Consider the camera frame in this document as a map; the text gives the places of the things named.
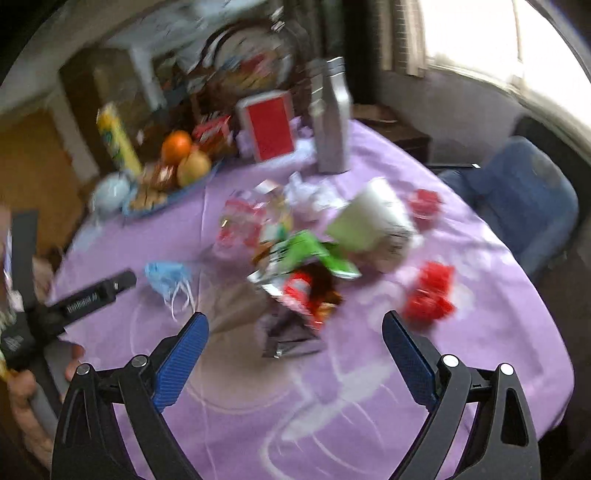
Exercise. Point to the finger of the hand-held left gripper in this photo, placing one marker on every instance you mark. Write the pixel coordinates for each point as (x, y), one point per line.
(92, 295)
(25, 258)

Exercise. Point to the yellow can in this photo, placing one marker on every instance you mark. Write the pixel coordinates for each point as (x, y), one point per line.
(117, 138)

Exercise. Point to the orange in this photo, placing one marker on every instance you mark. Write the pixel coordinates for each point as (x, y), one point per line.
(176, 146)

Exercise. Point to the beige curtain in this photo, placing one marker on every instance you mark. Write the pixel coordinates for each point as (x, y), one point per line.
(406, 32)

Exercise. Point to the white green paper cup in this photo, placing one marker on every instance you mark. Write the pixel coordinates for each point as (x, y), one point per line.
(369, 217)

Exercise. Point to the purple garment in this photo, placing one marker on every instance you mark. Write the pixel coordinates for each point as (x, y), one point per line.
(485, 369)

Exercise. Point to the round white frame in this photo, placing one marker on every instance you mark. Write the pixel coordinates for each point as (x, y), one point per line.
(217, 44)

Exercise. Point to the blue chair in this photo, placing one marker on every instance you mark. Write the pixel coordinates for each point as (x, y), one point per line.
(521, 198)

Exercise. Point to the blue tray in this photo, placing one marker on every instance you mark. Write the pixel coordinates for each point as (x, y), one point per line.
(184, 194)

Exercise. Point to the grey foil wrapper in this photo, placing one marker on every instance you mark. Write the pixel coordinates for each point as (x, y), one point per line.
(286, 334)

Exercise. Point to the person's left hand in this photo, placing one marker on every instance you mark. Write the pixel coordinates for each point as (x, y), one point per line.
(23, 415)

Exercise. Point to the wooden cabinet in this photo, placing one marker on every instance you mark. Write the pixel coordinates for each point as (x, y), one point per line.
(32, 175)

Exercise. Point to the red snack packet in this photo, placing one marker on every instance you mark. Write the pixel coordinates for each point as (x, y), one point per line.
(212, 131)

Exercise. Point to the silver carton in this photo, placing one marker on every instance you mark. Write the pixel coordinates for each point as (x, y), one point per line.
(330, 129)

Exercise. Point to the yellow apple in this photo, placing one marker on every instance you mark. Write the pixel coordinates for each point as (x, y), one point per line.
(194, 168)

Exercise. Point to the blue face mask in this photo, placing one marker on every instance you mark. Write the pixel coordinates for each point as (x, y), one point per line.
(164, 277)

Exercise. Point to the bright window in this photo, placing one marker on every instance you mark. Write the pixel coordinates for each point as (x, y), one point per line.
(471, 27)

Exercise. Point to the red box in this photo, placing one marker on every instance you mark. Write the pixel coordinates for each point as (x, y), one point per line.
(268, 127)

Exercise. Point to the white and green sock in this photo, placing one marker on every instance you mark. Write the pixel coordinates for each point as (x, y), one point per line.
(309, 251)

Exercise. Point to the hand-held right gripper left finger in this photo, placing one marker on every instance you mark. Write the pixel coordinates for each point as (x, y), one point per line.
(184, 360)

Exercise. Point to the red brown snack wrapper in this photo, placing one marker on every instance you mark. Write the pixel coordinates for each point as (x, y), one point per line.
(300, 288)

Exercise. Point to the clear red-label plastic bag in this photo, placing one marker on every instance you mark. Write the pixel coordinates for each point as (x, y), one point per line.
(240, 221)

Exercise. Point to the large red crumpled wrapper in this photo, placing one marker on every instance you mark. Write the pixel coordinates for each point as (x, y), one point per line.
(429, 295)

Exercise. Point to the brown side table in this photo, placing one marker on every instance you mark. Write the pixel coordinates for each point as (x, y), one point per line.
(397, 134)

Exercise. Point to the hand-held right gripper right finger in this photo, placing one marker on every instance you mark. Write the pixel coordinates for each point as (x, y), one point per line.
(408, 360)

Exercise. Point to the white crumpled tissue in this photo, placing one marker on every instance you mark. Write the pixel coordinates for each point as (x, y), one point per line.
(309, 194)

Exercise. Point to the small red crumpled wrapper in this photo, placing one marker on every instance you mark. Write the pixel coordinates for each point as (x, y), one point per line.
(425, 202)

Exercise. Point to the brown cookies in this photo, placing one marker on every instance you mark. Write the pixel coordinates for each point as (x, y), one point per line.
(154, 180)

